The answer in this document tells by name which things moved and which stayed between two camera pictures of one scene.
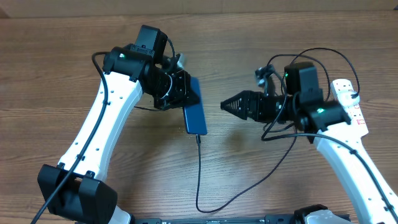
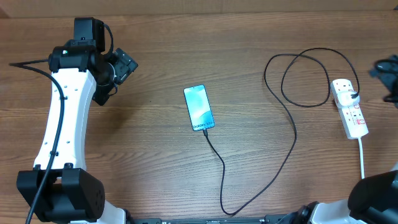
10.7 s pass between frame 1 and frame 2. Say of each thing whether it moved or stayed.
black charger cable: moved
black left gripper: moved
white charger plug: stayed
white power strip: stayed
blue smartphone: moved
